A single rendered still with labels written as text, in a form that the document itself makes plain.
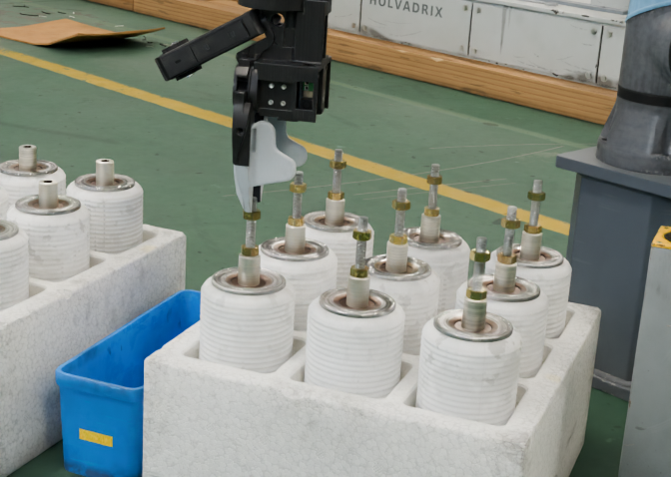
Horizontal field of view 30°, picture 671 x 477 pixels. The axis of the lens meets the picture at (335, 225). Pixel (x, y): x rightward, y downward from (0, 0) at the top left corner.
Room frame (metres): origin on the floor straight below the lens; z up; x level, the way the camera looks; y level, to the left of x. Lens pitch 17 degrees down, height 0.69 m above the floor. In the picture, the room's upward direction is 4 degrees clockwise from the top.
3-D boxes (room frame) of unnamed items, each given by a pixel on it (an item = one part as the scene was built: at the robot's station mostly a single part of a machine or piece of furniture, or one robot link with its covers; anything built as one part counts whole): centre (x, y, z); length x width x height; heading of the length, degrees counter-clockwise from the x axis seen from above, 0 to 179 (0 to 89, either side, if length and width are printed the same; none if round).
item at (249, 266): (1.19, 0.08, 0.26); 0.02 x 0.02 x 0.03
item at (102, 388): (1.35, 0.19, 0.06); 0.30 x 0.11 x 0.12; 159
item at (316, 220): (1.41, 0.00, 0.25); 0.08 x 0.08 x 0.01
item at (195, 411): (1.26, -0.07, 0.09); 0.39 x 0.39 x 0.18; 70
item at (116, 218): (1.52, 0.29, 0.16); 0.10 x 0.10 x 0.18
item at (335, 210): (1.41, 0.00, 0.26); 0.02 x 0.02 x 0.03
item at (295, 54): (1.19, 0.06, 0.48); 0.09 x 0.08 x 0.12; 81
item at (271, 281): (1.19, 0.08, 0.25); 0.08 x 0.08 x 0.01
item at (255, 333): (1.19, 0.08, 0.16); 0.10 x 0.10 x 0.18
